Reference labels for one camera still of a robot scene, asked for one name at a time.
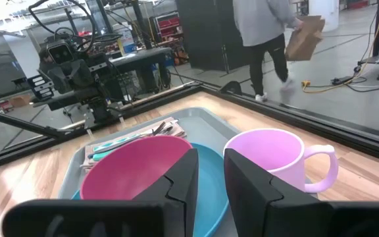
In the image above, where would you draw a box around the red storage shelf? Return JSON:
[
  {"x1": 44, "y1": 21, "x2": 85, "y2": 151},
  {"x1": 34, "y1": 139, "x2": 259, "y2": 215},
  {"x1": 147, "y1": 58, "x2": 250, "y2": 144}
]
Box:
[{"x1": 155, "y1": 12, "x2": 183, "y2": 45}]

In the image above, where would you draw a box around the black arched clamp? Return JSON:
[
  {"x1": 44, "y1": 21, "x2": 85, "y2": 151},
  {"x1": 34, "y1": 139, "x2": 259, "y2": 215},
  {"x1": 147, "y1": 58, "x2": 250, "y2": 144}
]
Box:
[{"x1": 218, "y1": 80, "x2": 243, "y2": 96}]

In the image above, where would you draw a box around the yellow cable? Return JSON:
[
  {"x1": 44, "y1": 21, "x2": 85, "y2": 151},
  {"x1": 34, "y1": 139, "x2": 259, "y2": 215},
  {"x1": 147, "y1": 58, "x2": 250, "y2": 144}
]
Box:
[{"x1": 301, "y1": 0, "x2": 379, "y2": 95}]

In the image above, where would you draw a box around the grey plastic tray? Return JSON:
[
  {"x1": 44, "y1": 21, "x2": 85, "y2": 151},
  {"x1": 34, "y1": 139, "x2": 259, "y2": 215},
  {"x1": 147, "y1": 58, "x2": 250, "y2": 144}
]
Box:
[{"x1": 57, "y1": 107, "x2": 320, "y2": 237}]

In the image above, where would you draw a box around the spoon with green handle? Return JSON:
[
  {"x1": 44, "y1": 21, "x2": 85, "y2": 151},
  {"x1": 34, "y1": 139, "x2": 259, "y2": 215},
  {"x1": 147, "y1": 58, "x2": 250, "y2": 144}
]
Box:
[{"x1": 91, "y1": 148, "x2": 118, "y2": 163}]

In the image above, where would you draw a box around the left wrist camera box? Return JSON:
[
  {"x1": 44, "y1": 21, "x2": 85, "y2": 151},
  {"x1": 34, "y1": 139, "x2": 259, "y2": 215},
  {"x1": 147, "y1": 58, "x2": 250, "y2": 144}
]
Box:
[{"x1": 47, "y1": 41, "x2": 74, "y2": 65}]

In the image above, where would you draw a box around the black power adapter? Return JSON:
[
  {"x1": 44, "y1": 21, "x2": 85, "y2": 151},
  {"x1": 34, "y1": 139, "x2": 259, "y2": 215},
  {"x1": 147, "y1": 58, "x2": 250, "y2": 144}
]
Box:
[{"x1": 330, "y1": 76, "x2": 355, "y2": 86}]

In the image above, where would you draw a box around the metal fork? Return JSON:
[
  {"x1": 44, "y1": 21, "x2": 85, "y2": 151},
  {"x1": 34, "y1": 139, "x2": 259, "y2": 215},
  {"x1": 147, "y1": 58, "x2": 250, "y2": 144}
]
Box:
[{"x1": 143, "y1": 120, "x2": 176, "y2": 138}]

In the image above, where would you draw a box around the white square pillar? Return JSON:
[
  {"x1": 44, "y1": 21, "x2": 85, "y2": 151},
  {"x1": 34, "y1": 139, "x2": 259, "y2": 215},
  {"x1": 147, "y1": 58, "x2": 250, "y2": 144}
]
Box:
[{"x1": 309, "y1": 0, "x2": 340, "y2": 33}]

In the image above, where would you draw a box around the lilac plastic mug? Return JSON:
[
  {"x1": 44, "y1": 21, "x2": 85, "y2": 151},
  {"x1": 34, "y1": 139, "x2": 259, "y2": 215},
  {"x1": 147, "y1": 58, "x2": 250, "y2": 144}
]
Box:
[{"x1": 222, "y1": 128, "x2": 340, "y2": 194}]

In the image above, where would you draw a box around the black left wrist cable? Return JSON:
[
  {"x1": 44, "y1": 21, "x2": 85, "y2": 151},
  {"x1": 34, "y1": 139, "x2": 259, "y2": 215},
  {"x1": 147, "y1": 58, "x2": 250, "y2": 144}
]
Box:
[{"x1": 64, "y1": 0, "x2": 97, "y2": 53}]

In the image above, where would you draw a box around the brown paper bag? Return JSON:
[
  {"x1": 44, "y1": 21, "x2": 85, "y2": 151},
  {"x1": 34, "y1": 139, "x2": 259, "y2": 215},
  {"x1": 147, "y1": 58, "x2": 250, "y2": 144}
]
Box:
[{"x1": 284, "y1": 15, "x2": 326, "y2": 62}]

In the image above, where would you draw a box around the magenta plastic bowl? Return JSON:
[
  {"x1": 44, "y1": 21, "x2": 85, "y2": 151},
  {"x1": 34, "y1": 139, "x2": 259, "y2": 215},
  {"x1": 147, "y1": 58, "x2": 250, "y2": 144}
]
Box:
[{"x1": 79, "y1": 135, "x2": 194, "y2": 201}]

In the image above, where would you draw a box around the beige cloth napkin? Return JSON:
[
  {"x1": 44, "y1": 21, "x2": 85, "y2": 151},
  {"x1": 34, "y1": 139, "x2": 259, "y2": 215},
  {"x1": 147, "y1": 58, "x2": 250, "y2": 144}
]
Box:
[{"x1": 80, "y1": 117, "x2": 188, "y2": 171}]

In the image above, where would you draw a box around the person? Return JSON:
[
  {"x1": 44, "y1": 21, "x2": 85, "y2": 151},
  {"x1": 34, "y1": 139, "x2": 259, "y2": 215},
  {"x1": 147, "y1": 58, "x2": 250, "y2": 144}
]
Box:
[{"x1": 232, "y1": 0, "x2": 304, "y2": 103}]

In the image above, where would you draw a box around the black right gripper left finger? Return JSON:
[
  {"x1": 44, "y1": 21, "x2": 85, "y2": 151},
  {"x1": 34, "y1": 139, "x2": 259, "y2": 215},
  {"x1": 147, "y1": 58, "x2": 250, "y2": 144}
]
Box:
[{"x1": 132, "y1": 147, "x2": 200, "y2": 237}]

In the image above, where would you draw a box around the black desk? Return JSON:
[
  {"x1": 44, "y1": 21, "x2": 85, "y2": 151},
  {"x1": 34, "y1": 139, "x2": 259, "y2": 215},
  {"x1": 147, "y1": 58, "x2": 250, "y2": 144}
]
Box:
[{"x1": 110, "y1": 47, "x2": 174, "y2": 95}]

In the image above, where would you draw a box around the black aluminium table frame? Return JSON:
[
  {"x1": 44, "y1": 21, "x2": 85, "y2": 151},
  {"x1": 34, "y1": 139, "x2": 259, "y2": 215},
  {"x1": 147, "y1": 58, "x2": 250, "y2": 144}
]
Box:
[{"x1": 0, "y1": 82, "x2": 379, "y2": 174}]

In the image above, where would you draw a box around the black cabinet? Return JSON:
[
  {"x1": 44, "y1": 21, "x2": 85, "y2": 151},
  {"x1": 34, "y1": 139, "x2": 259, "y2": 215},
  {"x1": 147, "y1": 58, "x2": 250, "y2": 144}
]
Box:
[{"x1": 175, "y1": 0, "x2": 253, "y2": 72}]

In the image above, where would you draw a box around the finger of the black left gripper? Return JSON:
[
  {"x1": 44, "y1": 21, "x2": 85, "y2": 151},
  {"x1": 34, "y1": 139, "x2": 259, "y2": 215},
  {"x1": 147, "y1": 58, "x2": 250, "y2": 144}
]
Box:
[
  {"x1": 74, "y1": 65, "x2": 93, "y2": 93},
  {"x1": 57, "y1": 66, "x2": 76, "y2": 94}
]

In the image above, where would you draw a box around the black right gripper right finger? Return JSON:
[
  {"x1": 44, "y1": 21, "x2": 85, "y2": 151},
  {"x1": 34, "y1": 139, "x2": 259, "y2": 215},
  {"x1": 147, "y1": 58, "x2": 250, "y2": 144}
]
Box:
[{"x1": 223, "y1": 147, "x2": 337, "y2": 237}]

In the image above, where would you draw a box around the cardboard box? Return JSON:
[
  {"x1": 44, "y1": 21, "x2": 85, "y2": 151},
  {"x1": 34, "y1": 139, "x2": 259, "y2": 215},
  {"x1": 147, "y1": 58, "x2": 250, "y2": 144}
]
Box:
[{"x1": 9, "y1": 94, "x2": 33, "y2": 109}]

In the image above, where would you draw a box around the blue plastic plate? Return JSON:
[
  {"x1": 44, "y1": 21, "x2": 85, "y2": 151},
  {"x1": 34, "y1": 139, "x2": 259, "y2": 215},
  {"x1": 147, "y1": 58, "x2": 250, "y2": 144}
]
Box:
[{"x1": 70, "y1": 142, "x2": 230, "y2": 237}]

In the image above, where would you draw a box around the knife with pale green handle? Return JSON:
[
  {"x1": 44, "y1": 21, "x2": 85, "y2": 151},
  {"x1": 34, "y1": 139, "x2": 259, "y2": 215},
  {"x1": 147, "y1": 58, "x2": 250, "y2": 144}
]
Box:
[{"x1": 88, "y1": 118, "x2": 180, "y2": 155}]

